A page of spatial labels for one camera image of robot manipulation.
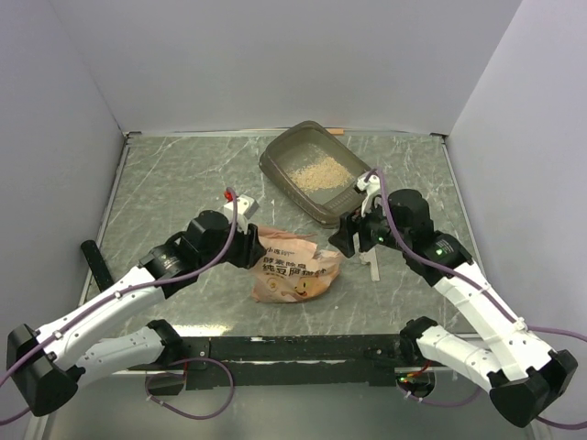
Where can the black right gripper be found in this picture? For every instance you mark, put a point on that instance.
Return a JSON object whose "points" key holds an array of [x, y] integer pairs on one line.
{"points": [[349, 224]]}

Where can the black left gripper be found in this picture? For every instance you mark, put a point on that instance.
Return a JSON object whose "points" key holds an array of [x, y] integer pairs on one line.
{"points": [[250, 248]]}

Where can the white bag sealing clip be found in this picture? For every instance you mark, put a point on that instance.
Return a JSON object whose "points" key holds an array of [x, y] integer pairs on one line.
{"points": [[369, 259]]}

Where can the orange cat litter bag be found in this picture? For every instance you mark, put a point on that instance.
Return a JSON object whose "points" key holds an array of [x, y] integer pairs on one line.
{"points": [[294, 269]]}

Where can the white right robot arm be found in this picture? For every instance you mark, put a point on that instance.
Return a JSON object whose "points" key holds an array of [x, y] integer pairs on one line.
{"points": [[521, 372]]}

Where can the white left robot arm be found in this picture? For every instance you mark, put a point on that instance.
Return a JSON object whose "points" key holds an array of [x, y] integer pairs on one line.
{"points": [[51, 363]]}

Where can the beige cat litter pile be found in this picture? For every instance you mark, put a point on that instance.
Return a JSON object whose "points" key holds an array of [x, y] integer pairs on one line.
{"points": [[323, 174]]}

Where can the grey plastic litter box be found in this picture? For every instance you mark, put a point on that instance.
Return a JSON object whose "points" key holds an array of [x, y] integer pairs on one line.
{"points": [[303, 144]]}

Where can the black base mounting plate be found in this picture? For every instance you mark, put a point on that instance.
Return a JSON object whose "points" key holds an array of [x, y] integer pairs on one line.
{"points": [[307, 359]]}

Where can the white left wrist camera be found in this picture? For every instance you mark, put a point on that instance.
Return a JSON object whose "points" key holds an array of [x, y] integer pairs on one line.
{"points": [[240, 208]]}

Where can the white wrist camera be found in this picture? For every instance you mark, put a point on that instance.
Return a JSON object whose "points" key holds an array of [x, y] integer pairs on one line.
{"points": [[368, 184], [240, 208]]}

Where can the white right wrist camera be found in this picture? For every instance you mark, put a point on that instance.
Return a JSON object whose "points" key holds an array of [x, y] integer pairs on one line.
{"points": [[368, 184]]}

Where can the black perforated bracket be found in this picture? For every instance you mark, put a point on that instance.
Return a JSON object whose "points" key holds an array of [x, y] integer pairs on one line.
{"points": [[97, 265]]}

